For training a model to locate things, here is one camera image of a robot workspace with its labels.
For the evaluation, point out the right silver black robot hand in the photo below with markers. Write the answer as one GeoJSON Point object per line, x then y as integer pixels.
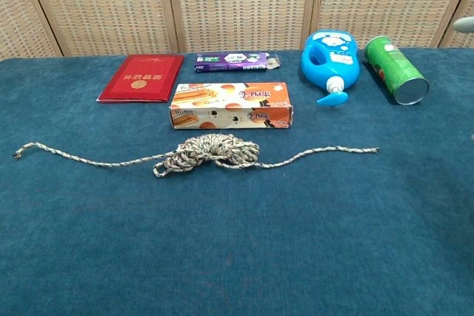
{"type": "Point", "coordinates": [464, 24]}

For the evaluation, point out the green chips can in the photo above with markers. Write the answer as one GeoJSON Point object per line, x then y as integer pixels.
{"type": "Point", "coordinates": [396, 68]}

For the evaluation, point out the blue pump bottle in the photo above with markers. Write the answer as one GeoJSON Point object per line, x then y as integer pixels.
{"type": "Point", "coordinates": [340, 68]}

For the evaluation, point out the purple toothpaste box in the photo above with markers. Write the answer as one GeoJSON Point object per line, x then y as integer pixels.
{"type": "Point", "coordinates": [229, 60]}

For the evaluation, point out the orange biscuit box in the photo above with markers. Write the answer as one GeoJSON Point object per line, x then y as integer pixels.
{"type": "Point", "coordinates": [229, 101]}

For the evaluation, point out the blue felt table cover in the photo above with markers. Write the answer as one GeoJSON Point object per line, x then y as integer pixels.
{"type": "Point", "coordinates": [222, 238]}

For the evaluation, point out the red certificate booklet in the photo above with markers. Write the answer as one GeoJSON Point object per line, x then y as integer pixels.
{"type": "Point", "coordinates": [144, 79]}

